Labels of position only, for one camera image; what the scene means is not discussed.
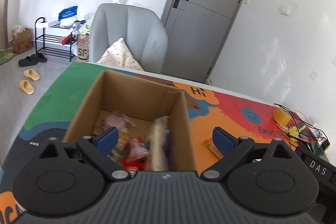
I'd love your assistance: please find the colourful cartoon table mat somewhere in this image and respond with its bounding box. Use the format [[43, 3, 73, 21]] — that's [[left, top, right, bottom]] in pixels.
[[1, 63, 335, 223]]

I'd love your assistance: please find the yellow slipper far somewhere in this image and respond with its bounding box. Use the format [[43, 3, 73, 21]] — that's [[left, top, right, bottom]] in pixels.
[[23, 69, 41, 81]]

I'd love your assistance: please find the yellow plastic toy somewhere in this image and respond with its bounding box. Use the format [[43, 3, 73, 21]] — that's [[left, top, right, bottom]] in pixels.
[[287, 125, 306, 139]]

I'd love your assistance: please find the dotted cream cushion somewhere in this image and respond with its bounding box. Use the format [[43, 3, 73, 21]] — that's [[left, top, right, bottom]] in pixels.
[[96, 38, 143, 71]]

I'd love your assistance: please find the pink snack packet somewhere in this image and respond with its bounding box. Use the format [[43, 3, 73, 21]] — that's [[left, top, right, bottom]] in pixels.
[[102, 111, 135, 136]]

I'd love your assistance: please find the orange biscuit packet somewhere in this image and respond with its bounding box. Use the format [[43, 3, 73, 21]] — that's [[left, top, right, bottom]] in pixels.
[[203, 139, 223, 159]]

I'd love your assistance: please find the yellow tape roll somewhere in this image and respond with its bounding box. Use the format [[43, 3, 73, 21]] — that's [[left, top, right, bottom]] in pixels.
[[273, 107, 292, 127]]

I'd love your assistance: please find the black slipper pair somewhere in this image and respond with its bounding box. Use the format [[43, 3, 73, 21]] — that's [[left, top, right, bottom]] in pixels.
[[18, 53, 47, 67]]

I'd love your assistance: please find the yellow slipper near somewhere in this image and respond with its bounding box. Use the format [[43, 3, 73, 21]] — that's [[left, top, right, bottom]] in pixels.
[[19, 80, 35, 95]]

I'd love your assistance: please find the grey room door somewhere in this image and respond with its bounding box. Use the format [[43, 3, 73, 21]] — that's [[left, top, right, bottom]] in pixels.
[[162, 0, 241, 83]]

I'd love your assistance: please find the white wall switch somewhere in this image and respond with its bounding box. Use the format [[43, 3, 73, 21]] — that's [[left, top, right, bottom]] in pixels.
[[280, 5, 291, 15]]

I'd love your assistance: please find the black charger plug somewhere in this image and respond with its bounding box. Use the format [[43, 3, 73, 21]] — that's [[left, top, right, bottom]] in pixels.
[[321, 139, 330, 151]]

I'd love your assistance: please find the cream sandwich cake packet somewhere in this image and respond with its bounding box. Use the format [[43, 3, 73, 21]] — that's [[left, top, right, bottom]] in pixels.
[[145, 116, 169, 172]]

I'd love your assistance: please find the SF paper bag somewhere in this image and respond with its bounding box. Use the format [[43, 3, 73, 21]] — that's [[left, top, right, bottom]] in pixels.
[[77, 34, 89, 63]]

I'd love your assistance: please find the black wire rack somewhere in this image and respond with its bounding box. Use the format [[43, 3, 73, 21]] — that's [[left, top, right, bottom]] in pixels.
[[275, 103, 330, 155]]

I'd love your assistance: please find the blue plastic bag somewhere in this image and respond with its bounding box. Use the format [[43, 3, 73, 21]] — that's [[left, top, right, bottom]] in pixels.
[[58, 6, 78, 21]]

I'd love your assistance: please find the black metal shoe rack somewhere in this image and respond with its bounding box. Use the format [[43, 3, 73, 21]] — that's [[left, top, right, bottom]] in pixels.
[[34, 16, 76, 61]]

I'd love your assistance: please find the grey upholstered armchair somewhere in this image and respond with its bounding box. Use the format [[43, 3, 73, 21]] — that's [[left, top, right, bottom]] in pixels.
[[89, 3, 168, 74]]

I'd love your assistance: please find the yellow slipper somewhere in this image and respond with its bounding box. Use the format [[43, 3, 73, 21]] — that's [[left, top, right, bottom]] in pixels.
[[23, 69, 41, 81], [19, 80, 35, 95]]

